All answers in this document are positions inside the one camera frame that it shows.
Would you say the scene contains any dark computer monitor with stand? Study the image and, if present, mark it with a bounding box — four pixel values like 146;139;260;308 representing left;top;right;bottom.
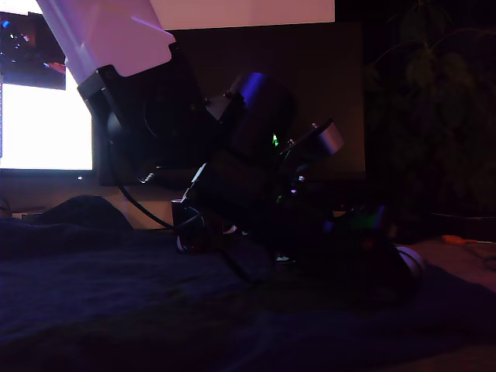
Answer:
98;21;367;187

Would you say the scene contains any dark patterned coffee mug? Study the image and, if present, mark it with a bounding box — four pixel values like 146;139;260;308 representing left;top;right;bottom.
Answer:
171;199;239;255

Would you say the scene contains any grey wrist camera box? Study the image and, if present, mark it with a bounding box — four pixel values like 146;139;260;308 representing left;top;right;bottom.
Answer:
281;119;345;156

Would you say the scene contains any lit computer monitor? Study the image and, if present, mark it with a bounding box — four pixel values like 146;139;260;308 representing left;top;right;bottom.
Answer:
0;0;96;181

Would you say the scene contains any white coffee capsule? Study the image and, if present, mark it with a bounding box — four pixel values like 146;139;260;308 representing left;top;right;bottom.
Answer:
394;246;426;286

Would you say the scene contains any dark blue table cloth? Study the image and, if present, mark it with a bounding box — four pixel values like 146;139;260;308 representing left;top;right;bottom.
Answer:
0;195;496;372

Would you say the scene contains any leafy houseplant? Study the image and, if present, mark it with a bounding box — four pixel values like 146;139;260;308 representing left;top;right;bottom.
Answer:
363;0;496;218

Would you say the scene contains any orange-handled tool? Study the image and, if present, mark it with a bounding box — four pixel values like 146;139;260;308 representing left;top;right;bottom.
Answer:
441;235;495;246

